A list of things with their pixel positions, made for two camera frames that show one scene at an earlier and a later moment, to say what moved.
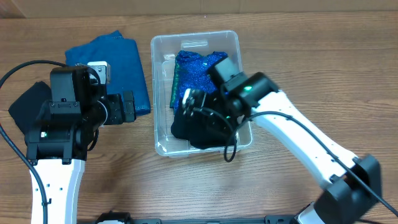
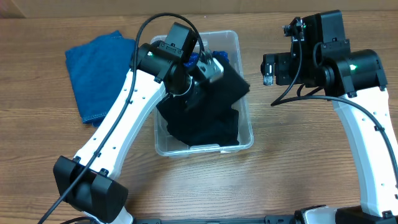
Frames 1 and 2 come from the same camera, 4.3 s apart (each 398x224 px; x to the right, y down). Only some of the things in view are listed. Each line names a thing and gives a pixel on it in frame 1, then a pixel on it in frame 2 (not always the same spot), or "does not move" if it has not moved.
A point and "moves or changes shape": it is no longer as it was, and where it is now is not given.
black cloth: x=203 y=130 moves or changes shape
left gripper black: x=119 y=116 → x=200 y=90
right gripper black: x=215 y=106 → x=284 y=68
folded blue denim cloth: x=126 y=70 does not move
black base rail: x=125 y=218 does not move
